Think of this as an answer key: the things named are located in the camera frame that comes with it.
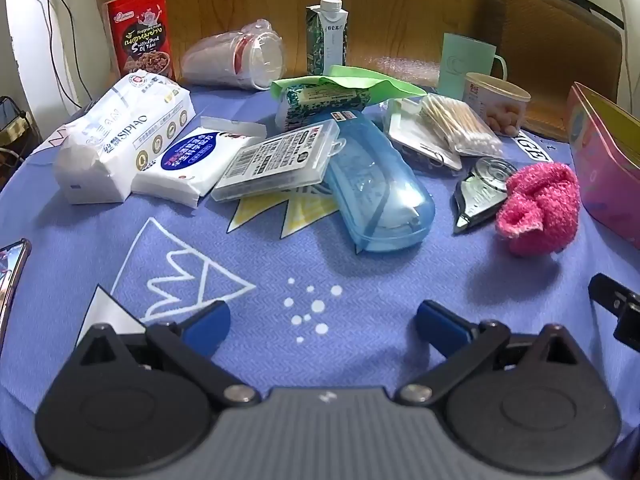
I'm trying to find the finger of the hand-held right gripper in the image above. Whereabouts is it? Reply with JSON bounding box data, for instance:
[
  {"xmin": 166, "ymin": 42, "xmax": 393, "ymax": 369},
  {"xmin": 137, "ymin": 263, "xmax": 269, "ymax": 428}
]
[{"xmin": 588, "ymin": 272, "xmax": 640, "ymax": 353}]

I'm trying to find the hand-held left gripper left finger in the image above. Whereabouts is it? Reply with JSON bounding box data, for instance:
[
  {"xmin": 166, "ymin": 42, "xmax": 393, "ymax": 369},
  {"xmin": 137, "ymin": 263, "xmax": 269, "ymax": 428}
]
[{"xmin": 65, "ymin": 300, "xmax": 262, "ymax": 408}]

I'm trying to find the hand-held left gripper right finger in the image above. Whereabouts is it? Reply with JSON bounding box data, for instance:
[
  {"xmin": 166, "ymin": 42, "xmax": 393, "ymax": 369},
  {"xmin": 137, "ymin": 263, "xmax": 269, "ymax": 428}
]
[{"xmin": 415, "ymin": 300, "xmax": 581, "ymax": 408}]

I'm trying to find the pink tin box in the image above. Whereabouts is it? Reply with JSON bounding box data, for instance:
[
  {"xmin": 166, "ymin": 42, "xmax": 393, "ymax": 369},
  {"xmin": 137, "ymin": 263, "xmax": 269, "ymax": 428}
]
[{"xmin": 565, "ymin": 81, "xmax": 640, "ymax": 251}]

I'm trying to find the light green cloth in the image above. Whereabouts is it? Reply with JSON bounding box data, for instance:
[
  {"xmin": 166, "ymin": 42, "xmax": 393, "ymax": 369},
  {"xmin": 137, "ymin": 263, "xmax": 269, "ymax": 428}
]
[{"xmin": 270, "ymin": 65, "xmax": 428, "ymax": 106}]

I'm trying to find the blue printed tablecloth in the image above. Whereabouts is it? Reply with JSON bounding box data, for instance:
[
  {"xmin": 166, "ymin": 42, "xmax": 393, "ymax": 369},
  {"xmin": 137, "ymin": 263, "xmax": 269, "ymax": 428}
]
[{"xmin": 0, "ymin": 85, "xmax": 640, "ymax": 480}]

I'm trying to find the pink fluffy sock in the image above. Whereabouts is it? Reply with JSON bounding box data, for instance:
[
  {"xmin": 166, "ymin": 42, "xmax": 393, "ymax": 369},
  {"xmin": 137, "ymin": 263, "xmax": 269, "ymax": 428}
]
[{"xmin": 495, "ymin": 162, "xmax": 582, "ymax": 256}]

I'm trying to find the clear correction tape dispenser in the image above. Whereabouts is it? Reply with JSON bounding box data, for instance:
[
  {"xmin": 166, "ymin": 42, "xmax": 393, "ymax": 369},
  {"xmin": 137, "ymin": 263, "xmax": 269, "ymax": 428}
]
[{"xmin": 452, "ymin": 156, "xmax": 520, "ymax": 235}]

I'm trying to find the translucent blue glasses case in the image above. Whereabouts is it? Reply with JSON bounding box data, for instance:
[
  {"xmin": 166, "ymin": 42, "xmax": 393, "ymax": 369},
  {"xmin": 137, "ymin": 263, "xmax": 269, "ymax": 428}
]
[{"xmin": 320, "ymin": 110, "xmax": 436, "ymax": 256}]

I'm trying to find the small white blue tissue pack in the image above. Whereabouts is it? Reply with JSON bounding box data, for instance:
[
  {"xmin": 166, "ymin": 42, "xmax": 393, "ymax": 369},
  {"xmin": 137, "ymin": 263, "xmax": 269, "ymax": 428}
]
[{"xmin": 131, "ymin": 127, "xmax": 261, "ymax": 209}]

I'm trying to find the clear box with barcode label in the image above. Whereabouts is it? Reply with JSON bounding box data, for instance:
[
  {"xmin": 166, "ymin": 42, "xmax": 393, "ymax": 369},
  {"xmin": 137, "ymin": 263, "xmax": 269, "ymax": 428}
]
[{"xmin": 210, "ymin": 120, "xmax": 348, "ymax": 203}]

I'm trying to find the pack of cotton swabs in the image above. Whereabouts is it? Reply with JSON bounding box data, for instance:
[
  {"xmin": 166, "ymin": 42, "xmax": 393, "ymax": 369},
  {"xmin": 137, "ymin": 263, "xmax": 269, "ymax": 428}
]
[{"xmin": 417, "ymin": 94, "xmax": 505, "ymax": 157}]

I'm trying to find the smartphone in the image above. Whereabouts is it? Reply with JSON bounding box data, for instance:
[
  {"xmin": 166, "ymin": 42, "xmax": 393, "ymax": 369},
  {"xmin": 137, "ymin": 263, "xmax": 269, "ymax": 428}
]
[{"xmin": 0, "ymin": 239, "xmax": 32, "ymax": 331}]

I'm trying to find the large white tissue pack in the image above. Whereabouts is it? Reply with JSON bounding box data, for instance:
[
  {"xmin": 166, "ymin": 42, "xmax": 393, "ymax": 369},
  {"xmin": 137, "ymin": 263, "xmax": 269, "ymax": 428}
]
[{"xmin": 52, "ymin": 72, "xmax": 196, "ymax": 206}]

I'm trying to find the white round snack can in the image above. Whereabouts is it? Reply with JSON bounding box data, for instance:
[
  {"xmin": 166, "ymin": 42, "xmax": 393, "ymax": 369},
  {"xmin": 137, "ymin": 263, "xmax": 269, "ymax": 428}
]
[{"xmin": 464, "ymin": 72, "xmax": 532, "ymax": 137}]

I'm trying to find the green patterned tissue packet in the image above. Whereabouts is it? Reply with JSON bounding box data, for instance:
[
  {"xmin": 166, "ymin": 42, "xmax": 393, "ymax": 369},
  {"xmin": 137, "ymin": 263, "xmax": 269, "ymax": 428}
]
[{"xmin": 274, "ymin": 82, "xmax": 373, "ymax": 133}]

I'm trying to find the brown wooden chair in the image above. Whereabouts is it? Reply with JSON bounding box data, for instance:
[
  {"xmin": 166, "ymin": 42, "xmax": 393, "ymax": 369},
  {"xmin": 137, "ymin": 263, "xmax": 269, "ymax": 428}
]
[{"xmin": 480, "ymin": 0, "xmax": 626, "ymax": 141}]

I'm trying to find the light green mug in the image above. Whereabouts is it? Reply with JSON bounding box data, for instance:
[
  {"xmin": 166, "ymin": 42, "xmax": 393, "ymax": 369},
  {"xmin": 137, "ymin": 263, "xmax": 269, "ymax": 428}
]
[{"xmin": 437, "ymin": 32, "xmax": 508, "ymax": 98}]

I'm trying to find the wrapped stack of plastic cups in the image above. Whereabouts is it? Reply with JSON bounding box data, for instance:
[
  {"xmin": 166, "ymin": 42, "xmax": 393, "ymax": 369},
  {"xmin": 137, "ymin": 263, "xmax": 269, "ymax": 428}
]
[{"xmin": 179, "ymin": 19, "xmax": 286, "ymax": 92}]

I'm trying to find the red snack packet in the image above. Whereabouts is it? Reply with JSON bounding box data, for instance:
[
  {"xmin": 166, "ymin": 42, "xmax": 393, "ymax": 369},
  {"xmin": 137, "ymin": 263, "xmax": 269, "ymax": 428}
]
[{"xmin": 102, "ymin": 0, "xmax": 177, "ymax": 81}]

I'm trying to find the green patterned drink carton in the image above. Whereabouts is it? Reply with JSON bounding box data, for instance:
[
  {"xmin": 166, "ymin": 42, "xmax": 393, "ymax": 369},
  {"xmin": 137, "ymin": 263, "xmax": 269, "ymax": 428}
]
[{"xmin": 305, "ymin": 0, "xmax": 349, "ymax": 77}]

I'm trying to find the white cable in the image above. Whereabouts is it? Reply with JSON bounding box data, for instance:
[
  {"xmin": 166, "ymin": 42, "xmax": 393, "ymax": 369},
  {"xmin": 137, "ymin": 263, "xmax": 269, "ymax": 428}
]
[{"xmin": 611, "ymin": 0, "xmax": 632, "ymax": 106}]

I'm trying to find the black cable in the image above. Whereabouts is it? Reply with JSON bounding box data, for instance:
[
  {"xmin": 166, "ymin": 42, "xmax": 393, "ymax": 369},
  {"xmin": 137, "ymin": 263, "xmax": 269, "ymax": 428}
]
[{"xmin": 39, "ymin": 0, "xmax": 85, "ymax": 111}]

